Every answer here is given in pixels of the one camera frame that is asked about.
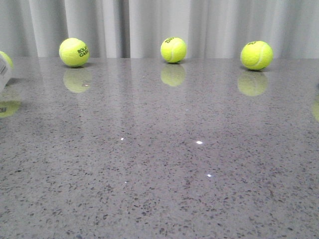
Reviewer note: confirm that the white blue tennis ball can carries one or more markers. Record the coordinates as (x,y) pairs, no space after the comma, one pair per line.
(5,72)

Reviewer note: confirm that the middle yellow tennis ball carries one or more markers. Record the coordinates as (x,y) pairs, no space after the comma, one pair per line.
(173,49)

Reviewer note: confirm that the yellow tennis ball Roland Garros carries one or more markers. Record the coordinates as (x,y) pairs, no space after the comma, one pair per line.
(74,52)

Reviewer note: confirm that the right yellow tennis ball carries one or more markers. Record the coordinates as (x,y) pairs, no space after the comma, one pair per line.
(256,55)

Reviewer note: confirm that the far-left yellow tennis ball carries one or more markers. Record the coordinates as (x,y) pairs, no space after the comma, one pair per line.
(7,58)

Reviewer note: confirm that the grey curtain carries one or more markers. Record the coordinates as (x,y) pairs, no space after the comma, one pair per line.
(136,28)

